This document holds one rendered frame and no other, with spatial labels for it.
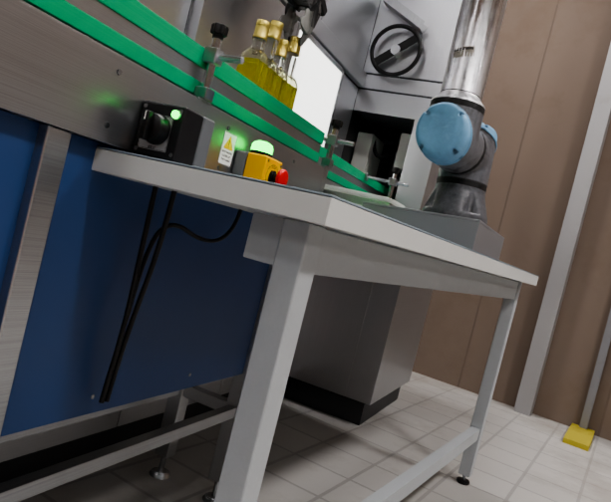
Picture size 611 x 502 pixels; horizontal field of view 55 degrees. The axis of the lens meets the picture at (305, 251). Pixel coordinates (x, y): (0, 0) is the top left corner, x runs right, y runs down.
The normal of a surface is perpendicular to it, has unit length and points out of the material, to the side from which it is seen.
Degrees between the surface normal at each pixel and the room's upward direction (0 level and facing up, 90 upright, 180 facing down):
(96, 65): 90
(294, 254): 90
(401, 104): 90
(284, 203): 90
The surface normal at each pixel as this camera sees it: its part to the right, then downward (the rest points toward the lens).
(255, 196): -0.49, -0.09
